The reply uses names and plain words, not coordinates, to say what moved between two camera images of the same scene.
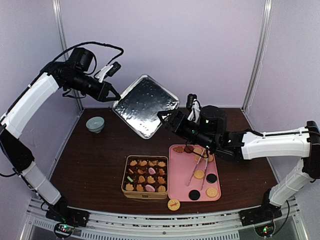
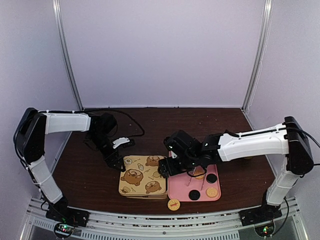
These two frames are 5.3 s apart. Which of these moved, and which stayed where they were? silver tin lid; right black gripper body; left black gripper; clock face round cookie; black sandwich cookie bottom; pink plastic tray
Moved: silver tin lid; right black gripper body; left black gripper
Stayed: pink plastic tray; black sandwich cookie bottom; clock face round cookie
